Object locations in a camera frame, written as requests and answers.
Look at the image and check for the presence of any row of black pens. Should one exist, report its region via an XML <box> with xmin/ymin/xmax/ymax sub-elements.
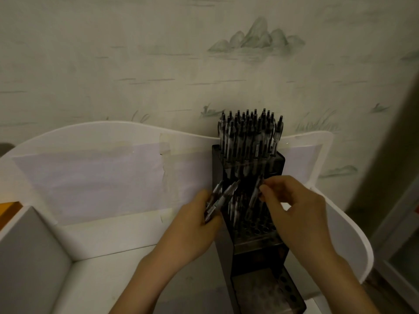
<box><xmin>217</xmin><ymin>109</ymin><xmax>285</xmax><ymax>160</ymax></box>

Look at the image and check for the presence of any person's left forearm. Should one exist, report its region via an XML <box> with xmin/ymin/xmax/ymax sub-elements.
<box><xmin>110</xmin><ymin>253</ymin><xmax>177</xmax><ymax>314</ymax></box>

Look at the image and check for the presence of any grey door frame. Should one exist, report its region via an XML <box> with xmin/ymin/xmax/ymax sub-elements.
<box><xmin>370</xmin><ymin>176</ymin><xmax>419</xmax><ymax>314</ymax></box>

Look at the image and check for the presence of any person's right forearm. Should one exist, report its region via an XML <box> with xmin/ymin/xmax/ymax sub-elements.
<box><xmin>307</xmin><ymin>256</ymin><xmax>380</xmax><ymax>314</ymax></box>

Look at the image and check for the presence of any black tiered pen holder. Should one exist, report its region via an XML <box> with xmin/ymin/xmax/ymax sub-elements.
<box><xmin>211</xmin><ymin>144</ymin><xmax>307</xmax><ymax>314</ymax></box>

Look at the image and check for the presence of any white curved-back shelf unit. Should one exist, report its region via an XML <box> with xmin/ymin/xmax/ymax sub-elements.
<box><xmin>0</xmin><ymin>120</ymin><xmax>374</xmax><ymax>314</ymax></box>

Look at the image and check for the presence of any bunch of black pens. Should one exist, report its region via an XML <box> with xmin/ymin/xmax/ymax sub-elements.
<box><xmin>204</xmin><ymin>179</ymin><xmax>241</xmax><ymax>223</ymax></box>

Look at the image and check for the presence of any black gel pen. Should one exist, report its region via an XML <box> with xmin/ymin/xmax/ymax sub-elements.
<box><xmin>245</xmin><ymin>175</ymin><xmax>265</xmax><ymax>219</ymax></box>

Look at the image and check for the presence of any person's right hand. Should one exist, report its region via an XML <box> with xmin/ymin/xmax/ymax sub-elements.
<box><xmin>258</xmin><ymin>175</ymin><xmax>341</xmax><ymax>269</ymax></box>

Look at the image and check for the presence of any person's left hand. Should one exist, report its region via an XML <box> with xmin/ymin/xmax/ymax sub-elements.
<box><xmin>144</xmin><ymin>189</ymin><xmax>225</xmax><ymax>269</ymax></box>

